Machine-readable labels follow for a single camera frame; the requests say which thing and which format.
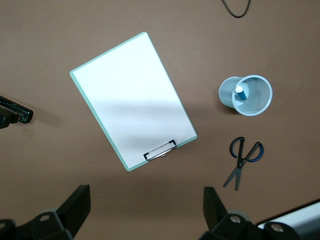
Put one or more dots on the blue marker white cap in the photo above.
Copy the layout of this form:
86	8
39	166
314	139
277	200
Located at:
242	95

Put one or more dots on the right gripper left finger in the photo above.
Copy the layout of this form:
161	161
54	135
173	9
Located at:
57	225

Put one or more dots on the light blue mesh cup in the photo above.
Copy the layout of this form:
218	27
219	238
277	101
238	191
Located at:
260	97

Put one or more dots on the black stapler orange end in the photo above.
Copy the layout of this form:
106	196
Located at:
23	116

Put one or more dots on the mint green clipboard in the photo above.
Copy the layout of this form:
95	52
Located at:
130	100

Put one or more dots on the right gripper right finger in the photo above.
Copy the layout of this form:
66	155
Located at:
232	227

